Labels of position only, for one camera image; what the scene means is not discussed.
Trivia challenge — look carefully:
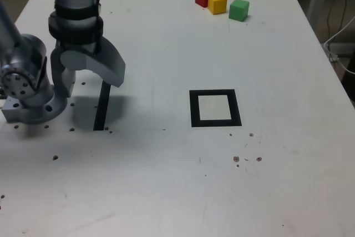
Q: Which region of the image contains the yellow cube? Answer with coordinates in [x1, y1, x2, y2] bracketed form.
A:
[207, 0, 228, 16]

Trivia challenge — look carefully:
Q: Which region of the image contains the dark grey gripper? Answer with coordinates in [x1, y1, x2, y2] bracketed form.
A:
[50, 37, 126, 99]

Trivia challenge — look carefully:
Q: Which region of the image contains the thin black hanging cable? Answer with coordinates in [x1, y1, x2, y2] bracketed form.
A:
[326, 0, 349, 39]

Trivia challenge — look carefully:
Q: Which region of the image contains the black tape square outline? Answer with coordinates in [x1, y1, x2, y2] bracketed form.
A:
[189, 89, 242, 128]

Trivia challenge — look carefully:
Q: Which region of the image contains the black tape strip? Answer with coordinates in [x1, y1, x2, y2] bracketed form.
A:
[93, 80, 111, 132]

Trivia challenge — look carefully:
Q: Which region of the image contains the white cable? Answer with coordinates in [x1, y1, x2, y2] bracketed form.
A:
[323, 16, 355, 75]

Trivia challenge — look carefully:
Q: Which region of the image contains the green cube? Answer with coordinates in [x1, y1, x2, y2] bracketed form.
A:
[229, 0, 250, 22]

